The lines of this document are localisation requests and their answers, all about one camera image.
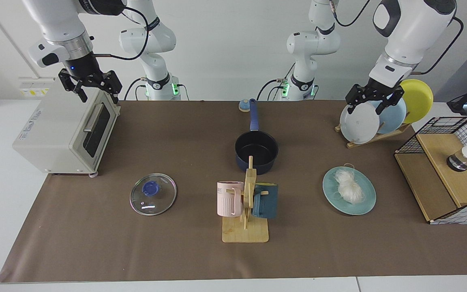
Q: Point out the white vermicelli bundle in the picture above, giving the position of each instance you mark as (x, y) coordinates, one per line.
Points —
(349, 186)

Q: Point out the glass lid with blue knob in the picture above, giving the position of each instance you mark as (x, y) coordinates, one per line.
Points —
(152, 198)

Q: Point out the light blue round plate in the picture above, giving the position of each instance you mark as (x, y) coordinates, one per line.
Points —
(393, 117)

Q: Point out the white round plate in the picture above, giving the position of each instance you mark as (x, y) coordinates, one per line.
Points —
(359, 123)

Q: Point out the wooden plate rack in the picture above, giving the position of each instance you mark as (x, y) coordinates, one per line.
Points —
(379, 138)

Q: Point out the yellow round plate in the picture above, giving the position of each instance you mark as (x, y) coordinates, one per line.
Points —
(418, 99)

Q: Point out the teal round plate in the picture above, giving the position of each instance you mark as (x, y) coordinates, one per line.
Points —
(363, 205)

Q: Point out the pale toaster oven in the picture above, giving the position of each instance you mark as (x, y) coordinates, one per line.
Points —
(55, 129)

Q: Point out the small blue round thing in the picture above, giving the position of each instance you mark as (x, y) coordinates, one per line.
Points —
(244, 105)

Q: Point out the dark teal cup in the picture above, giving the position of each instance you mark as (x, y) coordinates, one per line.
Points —
(266, 202)

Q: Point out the brown table cloth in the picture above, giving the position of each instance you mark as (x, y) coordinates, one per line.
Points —
(95, 243)

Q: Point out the pink ribbed cup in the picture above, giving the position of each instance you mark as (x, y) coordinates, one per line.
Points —
(227, 200)

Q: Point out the wooden cup stand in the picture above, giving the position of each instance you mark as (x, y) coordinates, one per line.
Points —
(245, 233)

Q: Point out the white wall socket panel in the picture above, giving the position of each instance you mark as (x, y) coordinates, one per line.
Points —
(35, 86)

